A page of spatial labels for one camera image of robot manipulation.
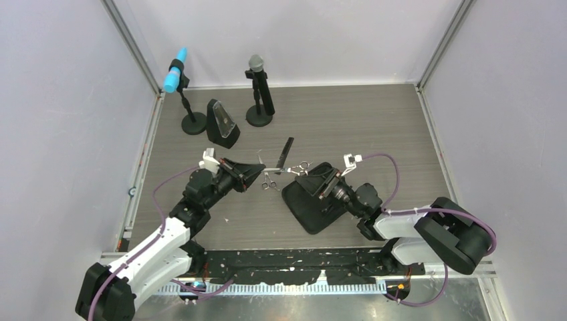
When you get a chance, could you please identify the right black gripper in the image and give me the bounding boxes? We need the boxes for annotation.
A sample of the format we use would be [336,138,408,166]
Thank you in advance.
[296,167,364,219]

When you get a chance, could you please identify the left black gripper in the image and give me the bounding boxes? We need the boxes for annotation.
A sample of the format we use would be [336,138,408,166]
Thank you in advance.
[203,158,265,211]

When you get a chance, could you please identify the silver scissors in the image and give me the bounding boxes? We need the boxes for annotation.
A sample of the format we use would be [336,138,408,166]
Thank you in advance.
[262,161,312,176]
[261,172,280,191]

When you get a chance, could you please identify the black zip tool case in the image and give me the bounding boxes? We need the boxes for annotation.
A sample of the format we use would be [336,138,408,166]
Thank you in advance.
[281,180,346,235]

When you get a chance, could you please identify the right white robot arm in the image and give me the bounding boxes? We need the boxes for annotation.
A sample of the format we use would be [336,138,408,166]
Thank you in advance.
[281,163,497,275]

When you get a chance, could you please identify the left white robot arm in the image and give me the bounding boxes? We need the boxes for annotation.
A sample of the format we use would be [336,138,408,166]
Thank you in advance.
[75,158,266,320]

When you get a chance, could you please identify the black hair comb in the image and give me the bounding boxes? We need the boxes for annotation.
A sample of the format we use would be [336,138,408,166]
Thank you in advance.
[276,137,294,169]

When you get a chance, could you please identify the black metronome clear cover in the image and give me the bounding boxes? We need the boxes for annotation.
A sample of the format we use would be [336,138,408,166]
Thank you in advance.
[206,99,241,149]

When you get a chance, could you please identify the right black mic stand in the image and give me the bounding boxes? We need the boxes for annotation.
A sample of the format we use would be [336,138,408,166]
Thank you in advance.
[245,70,273,127]

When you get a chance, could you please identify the black mic stand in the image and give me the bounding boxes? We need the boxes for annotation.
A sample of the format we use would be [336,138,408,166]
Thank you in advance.
[177,74,207,135]
[245,70,273,127]

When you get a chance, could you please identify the left black mic stand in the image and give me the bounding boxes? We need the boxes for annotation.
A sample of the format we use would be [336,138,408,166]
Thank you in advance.
[177,74,207,135]

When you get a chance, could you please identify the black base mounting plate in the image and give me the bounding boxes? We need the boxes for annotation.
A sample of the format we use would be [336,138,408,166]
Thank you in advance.
[184,247,425,286]

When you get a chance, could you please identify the grey black microphone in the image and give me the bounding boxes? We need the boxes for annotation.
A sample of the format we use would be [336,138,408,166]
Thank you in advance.
[249,54,275,116]

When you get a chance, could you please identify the blue microphone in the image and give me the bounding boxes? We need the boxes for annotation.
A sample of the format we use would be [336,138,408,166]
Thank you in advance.
[163,47,187,93]

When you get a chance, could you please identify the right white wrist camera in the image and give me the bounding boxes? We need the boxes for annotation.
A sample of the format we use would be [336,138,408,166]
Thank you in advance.
[341,154,363,177]

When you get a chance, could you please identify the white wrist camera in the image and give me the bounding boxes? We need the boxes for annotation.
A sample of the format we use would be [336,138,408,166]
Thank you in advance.
[199,148,220,175]
[341,154,363,177]

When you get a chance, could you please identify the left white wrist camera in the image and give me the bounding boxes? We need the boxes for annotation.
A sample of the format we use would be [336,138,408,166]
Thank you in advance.
[199,148,220,175]

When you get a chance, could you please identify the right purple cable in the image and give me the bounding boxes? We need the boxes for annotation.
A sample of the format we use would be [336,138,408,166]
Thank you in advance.
[358,152,498,309]

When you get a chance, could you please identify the purple cable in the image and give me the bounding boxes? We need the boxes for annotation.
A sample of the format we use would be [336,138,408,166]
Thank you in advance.
[358,152,498,309]
[86,164,235,321]

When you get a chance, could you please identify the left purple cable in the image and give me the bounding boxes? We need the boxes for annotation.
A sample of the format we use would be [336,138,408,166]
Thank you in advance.
[86,164,235,321]

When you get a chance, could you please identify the aluminium frame rail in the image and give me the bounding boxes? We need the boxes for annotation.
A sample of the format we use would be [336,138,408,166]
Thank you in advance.
[93,247,497,297]

